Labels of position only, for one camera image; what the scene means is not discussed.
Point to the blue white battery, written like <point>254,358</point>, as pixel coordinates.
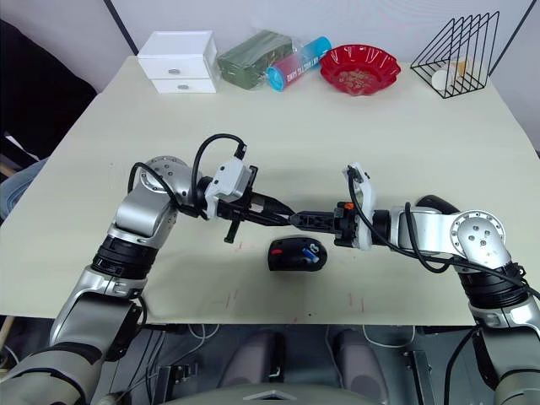
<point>311,254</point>

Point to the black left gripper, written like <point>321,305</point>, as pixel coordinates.
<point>249,206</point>

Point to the blue red cylinder can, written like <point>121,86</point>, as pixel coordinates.
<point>297,63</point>

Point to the white drawer front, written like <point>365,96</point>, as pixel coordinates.
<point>190,67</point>
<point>202,86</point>

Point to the grey metal frame bracket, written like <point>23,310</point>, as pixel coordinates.
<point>419,373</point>
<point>177,379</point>

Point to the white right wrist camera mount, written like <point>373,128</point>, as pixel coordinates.
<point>363,211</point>

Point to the white two-drawer box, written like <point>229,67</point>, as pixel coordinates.
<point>177,44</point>

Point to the pile of small brown pieces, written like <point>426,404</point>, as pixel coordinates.
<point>355,80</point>

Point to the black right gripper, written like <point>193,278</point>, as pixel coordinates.
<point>343,225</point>

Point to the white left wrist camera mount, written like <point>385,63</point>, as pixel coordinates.
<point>230,179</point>

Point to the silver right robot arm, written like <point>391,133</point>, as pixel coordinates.
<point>476,236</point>

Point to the red scalloped plastic bowl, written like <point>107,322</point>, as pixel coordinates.
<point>337,63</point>

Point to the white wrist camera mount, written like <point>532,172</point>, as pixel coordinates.
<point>363,211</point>
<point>230,179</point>

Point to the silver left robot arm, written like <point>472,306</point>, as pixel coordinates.
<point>139,211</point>

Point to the blue denim cloth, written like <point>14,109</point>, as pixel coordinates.
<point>19,185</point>

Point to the white paper cup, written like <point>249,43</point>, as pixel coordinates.
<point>441,79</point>

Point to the dark rounded shape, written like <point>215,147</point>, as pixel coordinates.
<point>358,358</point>

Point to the black mouse base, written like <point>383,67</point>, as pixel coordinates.
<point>291,260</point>

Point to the green packet in clear wrap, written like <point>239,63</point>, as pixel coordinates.
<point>249,55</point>

